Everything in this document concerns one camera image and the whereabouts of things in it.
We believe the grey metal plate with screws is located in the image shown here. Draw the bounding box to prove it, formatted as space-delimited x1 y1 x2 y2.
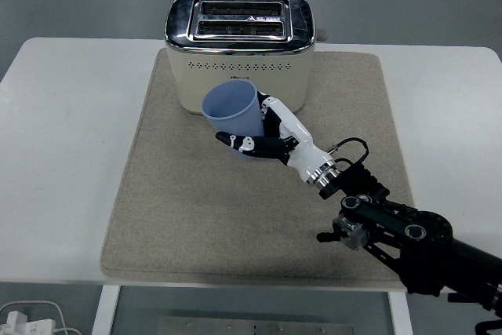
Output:
156 315 356 335

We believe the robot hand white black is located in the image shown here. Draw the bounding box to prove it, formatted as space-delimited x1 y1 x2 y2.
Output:
215 91 336 186

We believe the cream and chrome toaster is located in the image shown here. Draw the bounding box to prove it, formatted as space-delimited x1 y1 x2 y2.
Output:
163 0 329 118

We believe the white power strip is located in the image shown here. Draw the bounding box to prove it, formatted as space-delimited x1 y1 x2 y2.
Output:
0 310 56 335

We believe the light blue ribbed cup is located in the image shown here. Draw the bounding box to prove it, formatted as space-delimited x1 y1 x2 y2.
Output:
200 79 264 162

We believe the white table leg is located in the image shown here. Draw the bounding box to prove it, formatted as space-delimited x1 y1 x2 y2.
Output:
90 284 122 335
387 289 415 335

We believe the beige felt mat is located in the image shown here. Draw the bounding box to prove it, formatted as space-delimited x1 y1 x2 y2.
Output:
99 49 431 286

